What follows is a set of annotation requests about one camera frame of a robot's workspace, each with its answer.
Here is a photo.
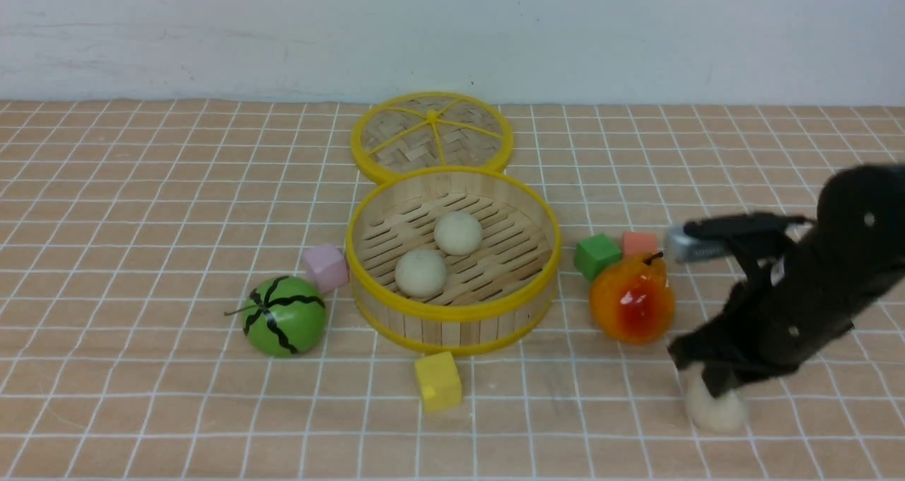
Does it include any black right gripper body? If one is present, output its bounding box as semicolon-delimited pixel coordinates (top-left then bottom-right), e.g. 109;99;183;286
732;164;904;369

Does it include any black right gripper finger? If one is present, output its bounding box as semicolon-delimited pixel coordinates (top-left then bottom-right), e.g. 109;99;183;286
701;358;796;398
667;325;743;371

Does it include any cream steamed bun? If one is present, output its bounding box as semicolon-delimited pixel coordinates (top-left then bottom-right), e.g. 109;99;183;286
394;248;448;299
684;363;747;434
433;211;484;256

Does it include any bamboo steamer tray yellow rim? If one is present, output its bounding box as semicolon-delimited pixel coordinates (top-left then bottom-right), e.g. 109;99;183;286
346;166;562;356

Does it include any bamboo steamer lid yellow rim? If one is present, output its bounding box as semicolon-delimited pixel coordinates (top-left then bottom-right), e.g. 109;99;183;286
350;91;515;184

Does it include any orange toy pear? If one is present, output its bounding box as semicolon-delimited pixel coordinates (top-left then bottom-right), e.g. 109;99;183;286
589;251;676;345

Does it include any salmon foam cube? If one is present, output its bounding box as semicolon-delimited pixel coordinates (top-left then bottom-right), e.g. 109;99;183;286
621;231;659;258

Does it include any green foam cube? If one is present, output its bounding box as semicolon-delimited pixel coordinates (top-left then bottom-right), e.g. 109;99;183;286
573;233;623;282

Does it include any yellow foam cube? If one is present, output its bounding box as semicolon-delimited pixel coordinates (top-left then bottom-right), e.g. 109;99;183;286
414;352;462;413

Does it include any pink foam cube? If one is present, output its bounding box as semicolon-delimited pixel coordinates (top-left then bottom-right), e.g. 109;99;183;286
301;245;349;294

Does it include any green toy watermelon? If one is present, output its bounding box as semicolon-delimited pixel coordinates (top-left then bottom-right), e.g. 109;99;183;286
224;275;327;358

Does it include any checkered beige tablecloth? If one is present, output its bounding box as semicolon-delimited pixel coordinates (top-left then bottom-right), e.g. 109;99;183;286
1;100;904;480

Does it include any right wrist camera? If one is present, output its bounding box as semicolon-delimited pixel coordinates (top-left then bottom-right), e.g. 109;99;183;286
663;212;817;264

